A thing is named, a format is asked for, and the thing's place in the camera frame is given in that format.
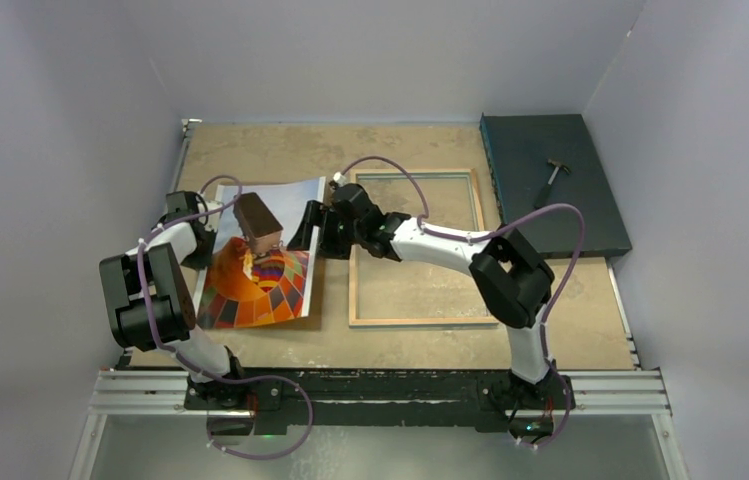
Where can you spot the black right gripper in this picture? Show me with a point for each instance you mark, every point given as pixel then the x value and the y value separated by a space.
pixel 311 218

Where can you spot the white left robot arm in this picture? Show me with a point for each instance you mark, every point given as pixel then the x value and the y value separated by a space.
pixel 150 304

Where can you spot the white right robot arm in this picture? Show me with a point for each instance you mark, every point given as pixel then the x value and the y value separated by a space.
pixel 513 280

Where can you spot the blue wooden picture frame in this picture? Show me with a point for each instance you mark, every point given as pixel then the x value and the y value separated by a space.
pixel 428 293

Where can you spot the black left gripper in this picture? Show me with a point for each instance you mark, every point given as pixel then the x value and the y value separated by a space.
pixel 205 260

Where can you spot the hot air balloon photo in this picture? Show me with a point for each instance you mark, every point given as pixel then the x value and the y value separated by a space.
pixel 254 278

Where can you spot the dark grey flat box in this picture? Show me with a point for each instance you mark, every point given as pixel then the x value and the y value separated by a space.
pixel 517 148

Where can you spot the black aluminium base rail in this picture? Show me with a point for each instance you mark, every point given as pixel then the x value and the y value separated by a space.
pixel 487 400

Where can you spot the claw hammer with grey handle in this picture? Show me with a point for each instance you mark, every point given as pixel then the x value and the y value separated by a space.
pixel 544 192

